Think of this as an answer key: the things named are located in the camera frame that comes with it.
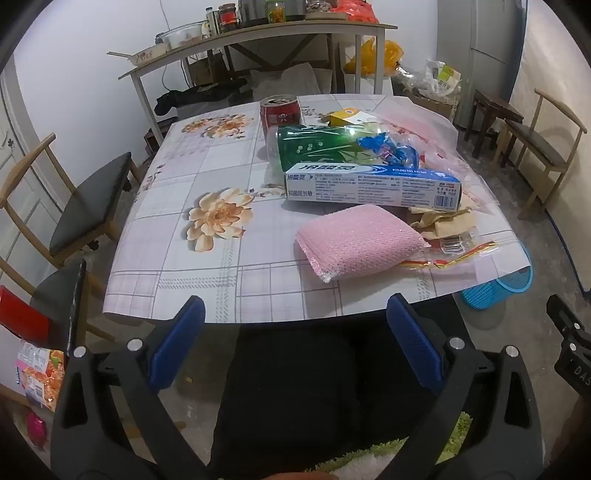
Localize black clothes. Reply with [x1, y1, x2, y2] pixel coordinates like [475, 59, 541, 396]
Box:
[154, 78, 250, 117]

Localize red box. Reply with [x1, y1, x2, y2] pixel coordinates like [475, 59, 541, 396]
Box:
[0, 285, 51, 344]

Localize wooden chair dark seat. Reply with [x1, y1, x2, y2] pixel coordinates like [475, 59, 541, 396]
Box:
[492, 89, 583, 221]

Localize white pillow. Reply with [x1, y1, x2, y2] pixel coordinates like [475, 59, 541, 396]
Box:
[250, 64, 334, 105]

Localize blue crumpled wrapper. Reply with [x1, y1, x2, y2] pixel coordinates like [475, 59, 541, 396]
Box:
[358, 131, 421, 167]

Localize light green fuzzy garment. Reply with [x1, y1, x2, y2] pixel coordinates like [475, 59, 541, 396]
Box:
[318, 411, 474, 480]

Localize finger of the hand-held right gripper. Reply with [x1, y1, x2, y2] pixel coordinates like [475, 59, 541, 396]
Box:
[546, 294, 583, 352]

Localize clear plastic bag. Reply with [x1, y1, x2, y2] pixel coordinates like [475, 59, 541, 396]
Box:
[369, 95, 502, 208]

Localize white side table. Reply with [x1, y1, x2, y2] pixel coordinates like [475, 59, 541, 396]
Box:
[117, 19, 399, 153]

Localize red plastic bag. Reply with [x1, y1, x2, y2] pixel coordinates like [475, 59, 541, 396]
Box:
[330, 0, 380, 25]

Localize grey refrigerator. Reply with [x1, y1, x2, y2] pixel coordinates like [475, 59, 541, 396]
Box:
[436, 0, 532, 125]

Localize silver rice cooker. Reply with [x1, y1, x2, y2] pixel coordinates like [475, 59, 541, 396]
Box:
[238, 0, 306, 27]

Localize glass bowl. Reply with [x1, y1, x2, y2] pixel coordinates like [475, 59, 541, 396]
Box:
[154, 23, 205, 51]

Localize brown cardboard box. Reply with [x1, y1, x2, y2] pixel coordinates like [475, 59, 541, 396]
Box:
[406, 90, 459, 123]

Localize blue plastic basket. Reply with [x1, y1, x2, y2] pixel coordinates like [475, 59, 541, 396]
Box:
[459, 265, 534, 311]

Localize beige mattress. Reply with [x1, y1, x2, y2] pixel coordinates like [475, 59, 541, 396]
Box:
[508, 18, 591, 294]

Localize dark wooden stool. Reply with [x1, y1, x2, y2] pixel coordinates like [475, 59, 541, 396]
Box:
[464, 89, 525, 158]

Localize red sauce jar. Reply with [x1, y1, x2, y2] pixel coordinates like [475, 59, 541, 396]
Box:
[218, 3, 239, 33]

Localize torn brown paper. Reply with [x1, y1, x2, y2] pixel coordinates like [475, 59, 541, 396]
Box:
[409, 207, 476, 241]

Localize clear barcode wrapper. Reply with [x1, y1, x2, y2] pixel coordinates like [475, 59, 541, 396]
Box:
[436, 231, 476, 254]

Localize white plastic bags pile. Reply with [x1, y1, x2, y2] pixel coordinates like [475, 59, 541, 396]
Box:
[396, 59, 462, 100]

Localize pink small bag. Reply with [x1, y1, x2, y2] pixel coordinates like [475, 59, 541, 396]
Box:
[25, 411, 49, 448]

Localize yellow white medicine box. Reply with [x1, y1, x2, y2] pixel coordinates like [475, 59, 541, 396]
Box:
[322, 107, 384, 127]

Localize green label plastic bottle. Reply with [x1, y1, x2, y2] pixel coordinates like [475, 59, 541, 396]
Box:
[267, 124, 384, 174]

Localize wooden chair black seat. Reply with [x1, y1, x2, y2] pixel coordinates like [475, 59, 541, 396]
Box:
[0, 134, 144, 268]

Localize orange printed snack packet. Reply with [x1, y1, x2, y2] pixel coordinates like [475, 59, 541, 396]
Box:
[16, 340, 65, 412]

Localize red drink can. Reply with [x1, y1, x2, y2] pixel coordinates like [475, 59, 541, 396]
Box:
[259, 95, 301, 134]

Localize blue white toothpaste box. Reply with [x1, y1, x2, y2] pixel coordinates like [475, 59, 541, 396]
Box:
[284, 162, 462, 212]

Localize orange plastic bag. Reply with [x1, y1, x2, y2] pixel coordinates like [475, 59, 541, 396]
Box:
[344, 38, 405, 77]

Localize patterned ceramic dish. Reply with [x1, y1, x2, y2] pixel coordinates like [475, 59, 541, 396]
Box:
[129, 44, 170, 66]

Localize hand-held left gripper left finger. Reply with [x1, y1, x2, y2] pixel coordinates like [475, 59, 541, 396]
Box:
[50, 295, 218, 480]

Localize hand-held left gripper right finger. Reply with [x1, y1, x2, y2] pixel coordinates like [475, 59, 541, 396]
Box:
[386, 294, 543, 480]

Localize pink bubble wrap bag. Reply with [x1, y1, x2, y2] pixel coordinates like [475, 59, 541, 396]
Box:
[294, 203, 432, 283]

